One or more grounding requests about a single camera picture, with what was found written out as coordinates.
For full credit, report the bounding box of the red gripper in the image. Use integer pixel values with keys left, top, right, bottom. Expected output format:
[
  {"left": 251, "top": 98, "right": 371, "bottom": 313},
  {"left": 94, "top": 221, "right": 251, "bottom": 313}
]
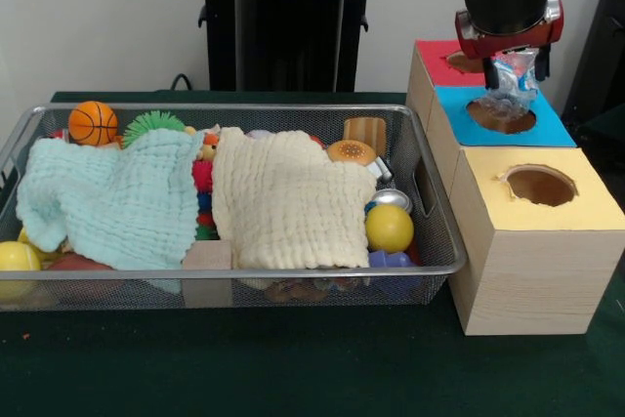
[{"left": 454, "top": 0, "right": 565, "bottom": 92}]

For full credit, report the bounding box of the clear plastic packet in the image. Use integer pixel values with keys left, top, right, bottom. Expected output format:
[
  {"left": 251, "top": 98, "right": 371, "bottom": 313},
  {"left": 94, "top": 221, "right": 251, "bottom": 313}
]
[{"left": 480, "top": 48, "right": 541, "bottom": 120}]

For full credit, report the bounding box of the cream waffle cloth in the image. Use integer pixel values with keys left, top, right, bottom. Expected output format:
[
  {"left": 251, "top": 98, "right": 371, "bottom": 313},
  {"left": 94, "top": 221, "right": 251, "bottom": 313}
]
[{"left": 210, "top": 126, "right": 378, "bottom": 271}]

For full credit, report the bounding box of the silver mesh bin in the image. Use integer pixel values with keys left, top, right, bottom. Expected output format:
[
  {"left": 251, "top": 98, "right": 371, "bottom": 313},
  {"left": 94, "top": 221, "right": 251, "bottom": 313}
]
[{"left": 0, "top": 103, "right": 468, "bottom": 312}]

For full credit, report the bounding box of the wooden box with three holes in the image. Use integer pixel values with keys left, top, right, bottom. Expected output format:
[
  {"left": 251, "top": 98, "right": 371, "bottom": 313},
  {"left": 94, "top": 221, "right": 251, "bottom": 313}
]
[{"left": 404, "top": 39, "right": 625, "bottom": 338}]

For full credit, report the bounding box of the dark green table cloth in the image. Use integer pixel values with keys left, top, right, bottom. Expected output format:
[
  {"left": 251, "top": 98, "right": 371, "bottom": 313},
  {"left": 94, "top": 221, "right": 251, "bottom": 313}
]
[
  {"left": 0, "top": 89, "right": 625, "bottom": 417},
  {"left": 580, "top": 104, "right": 625, "bottom": 145}
]

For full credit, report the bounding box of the round silver tin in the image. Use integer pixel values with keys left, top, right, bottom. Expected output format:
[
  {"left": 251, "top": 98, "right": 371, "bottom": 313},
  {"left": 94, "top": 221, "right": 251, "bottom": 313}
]
[{"left": 369, "top": 188, "right": 414, "bottom": 216}]

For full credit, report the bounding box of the toy burger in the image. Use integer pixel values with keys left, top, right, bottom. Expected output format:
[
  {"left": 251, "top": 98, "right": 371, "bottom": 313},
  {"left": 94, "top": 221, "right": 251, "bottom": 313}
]
[{"left": 325, "top": 139, "right": 378, "bottom": 165}]

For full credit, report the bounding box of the yellow plastic ball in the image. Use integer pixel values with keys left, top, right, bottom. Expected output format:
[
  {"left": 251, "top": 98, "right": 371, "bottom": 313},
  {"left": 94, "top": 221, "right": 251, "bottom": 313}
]
[
  {"left": 364, "top": 203, "right": 415, "bottom": 254},
  {"left": 0, "top": 239, "right": 43, "bottom": 272}
]

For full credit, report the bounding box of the plain wooden block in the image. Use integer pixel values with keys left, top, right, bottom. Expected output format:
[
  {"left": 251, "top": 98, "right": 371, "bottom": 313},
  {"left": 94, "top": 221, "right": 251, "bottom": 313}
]
[{"left": 181, "top": 239, "right": 233, "bottom": 309}]

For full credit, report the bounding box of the green spiky ball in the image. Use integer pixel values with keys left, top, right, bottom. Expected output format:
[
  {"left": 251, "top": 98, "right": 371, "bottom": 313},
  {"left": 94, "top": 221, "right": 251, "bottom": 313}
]
[{"left": 121, "top": 111, "right": 187, "bottom": 148}]

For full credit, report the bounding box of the orange toy basketball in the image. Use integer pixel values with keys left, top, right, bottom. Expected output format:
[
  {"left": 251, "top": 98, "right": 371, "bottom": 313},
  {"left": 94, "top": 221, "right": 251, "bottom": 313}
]
[{"left": 67, "top": 101, "right": 120, "bottom": 147}]

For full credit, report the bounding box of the mint waffle cloth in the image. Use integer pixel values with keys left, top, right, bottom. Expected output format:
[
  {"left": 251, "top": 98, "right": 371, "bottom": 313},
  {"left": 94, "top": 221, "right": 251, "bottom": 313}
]
[{"left": 15, "top": 131, "right": 206, "bottom": 271}]

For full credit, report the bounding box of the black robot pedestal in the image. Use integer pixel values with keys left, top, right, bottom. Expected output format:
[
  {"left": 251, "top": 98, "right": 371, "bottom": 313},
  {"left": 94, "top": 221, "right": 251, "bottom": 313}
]
[{"left": 187, "top": 0, "right": 395, "bottom": 93}]

